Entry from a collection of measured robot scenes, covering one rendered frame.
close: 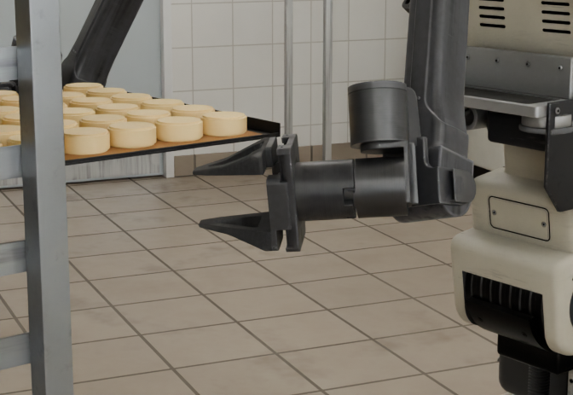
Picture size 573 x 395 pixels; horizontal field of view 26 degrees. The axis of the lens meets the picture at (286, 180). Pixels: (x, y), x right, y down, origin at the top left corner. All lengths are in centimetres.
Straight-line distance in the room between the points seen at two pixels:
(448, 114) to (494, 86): 67
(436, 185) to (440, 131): 6
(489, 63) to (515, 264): 31
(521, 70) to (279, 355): 175
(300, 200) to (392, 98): 13
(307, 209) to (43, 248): 25
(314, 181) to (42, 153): 25
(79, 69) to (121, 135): 55
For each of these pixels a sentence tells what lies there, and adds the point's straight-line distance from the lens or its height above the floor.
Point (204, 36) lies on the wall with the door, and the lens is 577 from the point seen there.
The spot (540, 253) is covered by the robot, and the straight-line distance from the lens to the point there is 191.
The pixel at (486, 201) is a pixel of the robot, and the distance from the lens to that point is 199.
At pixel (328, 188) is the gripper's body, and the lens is 116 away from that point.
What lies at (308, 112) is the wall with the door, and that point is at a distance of 601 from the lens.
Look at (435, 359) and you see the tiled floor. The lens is 345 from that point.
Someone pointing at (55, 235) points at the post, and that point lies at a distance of 116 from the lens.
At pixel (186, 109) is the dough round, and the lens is 138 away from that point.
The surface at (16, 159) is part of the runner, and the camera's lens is 116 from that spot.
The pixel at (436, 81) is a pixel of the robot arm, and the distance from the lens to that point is 125.
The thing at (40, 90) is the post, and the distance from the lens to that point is 113.
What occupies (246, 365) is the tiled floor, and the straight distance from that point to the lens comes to 339.
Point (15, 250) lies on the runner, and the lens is 118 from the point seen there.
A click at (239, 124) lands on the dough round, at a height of 96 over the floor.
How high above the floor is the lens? 118
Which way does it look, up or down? 12 degrees down
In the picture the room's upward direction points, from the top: straight up
